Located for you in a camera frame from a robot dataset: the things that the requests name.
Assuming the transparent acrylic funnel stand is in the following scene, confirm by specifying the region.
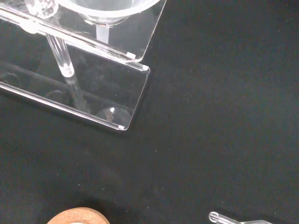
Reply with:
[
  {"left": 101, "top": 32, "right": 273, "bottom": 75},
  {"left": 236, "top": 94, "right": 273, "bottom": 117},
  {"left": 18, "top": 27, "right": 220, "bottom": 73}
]
[{"left": 0, "top": 0, "right": 167, "bottom": 132}]

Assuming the clear glass weighing funnel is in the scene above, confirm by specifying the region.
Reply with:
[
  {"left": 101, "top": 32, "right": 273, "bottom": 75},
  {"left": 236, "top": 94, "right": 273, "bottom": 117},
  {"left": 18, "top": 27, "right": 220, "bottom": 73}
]
[{"left": 208, "top": 211, "right": 281, "bottom": 224}]

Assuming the black bench cloth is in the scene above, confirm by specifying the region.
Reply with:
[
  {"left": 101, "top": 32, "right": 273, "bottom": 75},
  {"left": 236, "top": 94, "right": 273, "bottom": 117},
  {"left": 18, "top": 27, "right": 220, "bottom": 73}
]
[{"left": 0, "top": 0, "right": 299, "bottom": 224}]

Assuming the cork ring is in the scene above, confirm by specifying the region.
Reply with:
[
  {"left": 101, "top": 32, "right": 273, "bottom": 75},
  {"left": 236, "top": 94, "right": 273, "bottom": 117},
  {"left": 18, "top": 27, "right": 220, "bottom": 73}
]
[{"left": 46, "top": 206, "right": 111, "bottom": 224}]

